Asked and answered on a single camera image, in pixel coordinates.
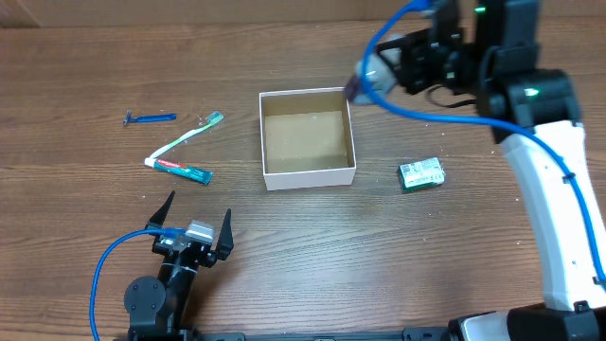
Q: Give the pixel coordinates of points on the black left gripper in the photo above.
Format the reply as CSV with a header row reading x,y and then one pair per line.
x,y
224,244

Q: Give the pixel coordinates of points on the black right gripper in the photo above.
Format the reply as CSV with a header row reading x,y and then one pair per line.
x,y
416,55

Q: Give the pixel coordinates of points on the green red toothpaste tube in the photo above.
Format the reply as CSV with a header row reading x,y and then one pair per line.
x,y
200,176

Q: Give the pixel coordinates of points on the green white soap bar pack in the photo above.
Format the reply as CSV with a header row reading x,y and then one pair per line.
x,y
427,173

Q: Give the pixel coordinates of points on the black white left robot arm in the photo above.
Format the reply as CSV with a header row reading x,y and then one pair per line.
x,y
157,305

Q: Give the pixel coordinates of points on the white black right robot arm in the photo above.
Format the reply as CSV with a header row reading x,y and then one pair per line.
x,y
535,117

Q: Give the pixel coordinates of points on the white green toothbrush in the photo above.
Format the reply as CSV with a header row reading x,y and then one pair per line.
x,y
211,121

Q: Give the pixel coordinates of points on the blue disposable razor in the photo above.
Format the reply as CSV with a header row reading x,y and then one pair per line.
x,y
131,119

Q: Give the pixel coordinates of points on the white cardboard box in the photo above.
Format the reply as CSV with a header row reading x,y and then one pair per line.
x,y
306,138

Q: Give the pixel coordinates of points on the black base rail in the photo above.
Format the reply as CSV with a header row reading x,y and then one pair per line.
x,y
326,335

